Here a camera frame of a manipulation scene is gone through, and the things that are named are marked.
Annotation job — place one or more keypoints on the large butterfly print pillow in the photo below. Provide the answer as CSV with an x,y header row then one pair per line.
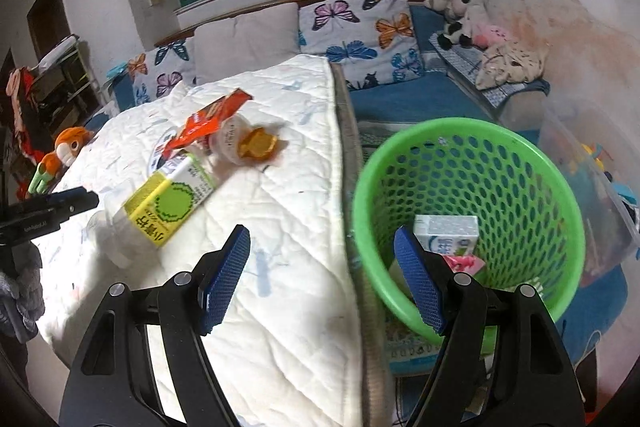
x,y
360,37

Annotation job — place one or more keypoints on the metal shelf rack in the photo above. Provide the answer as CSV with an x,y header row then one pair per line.
x,y
75,77

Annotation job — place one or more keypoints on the pink plush toy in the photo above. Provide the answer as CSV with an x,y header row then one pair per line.
x,y
492,36

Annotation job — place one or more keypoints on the red snack wrapper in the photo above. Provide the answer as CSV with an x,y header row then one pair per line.
x,y
210,117

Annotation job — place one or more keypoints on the jelly cup with gold lid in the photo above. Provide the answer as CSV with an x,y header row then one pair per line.
x,y
250,144

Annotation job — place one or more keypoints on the pink wrapper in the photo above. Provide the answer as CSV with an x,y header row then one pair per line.
x,y
465,264

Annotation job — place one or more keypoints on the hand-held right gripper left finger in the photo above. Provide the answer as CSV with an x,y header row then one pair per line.
x,y
227,277

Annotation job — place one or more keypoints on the person's left hand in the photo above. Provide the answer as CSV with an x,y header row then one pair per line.
x,y
27,292

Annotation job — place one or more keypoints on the beige pillow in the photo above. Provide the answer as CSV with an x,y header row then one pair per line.
x,y
245,42

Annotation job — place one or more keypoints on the clear plastic storage bin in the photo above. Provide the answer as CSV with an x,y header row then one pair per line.
x,y
575,147

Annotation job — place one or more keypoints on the yellow green drink carton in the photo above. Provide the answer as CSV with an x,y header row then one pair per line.
x,y
165,207

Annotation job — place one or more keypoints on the dark wooden door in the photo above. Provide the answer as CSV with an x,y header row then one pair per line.
x,y
47,12

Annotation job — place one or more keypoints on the small butterfly print pillow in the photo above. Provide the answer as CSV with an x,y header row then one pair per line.
x,y
160,72

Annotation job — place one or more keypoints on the orange plush toy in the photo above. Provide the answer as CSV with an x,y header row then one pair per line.
x,y
70,144

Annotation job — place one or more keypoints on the white drink carton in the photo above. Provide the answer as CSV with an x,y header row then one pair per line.
x,y
445,234

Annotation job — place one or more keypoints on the white quilted mattress pad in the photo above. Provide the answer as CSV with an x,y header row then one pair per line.
x,y
280,307

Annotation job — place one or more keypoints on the striped blue white cloth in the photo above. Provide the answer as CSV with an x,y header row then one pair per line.
x,y
375,137

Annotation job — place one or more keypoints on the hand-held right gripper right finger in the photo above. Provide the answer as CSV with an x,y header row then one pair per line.
x,y
417,282

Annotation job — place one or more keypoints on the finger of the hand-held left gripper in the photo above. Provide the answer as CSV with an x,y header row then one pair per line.
x,y
75,202

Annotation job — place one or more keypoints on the black white plush cow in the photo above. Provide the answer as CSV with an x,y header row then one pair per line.
x,y
467,14

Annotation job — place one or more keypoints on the red hanging clothes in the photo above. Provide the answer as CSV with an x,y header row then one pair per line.
x,y
22,107

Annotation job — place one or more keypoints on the blue checked cloth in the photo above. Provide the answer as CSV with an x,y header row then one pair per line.
x,y
450,57

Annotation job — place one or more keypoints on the white round printed lid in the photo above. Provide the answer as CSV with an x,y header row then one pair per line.
x,y
160,157

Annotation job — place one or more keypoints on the green mesh plastic basket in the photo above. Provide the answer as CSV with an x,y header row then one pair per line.
x,y
380,187

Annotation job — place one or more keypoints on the cream spotted cloth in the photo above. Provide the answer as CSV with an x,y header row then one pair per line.
x,y
505,64

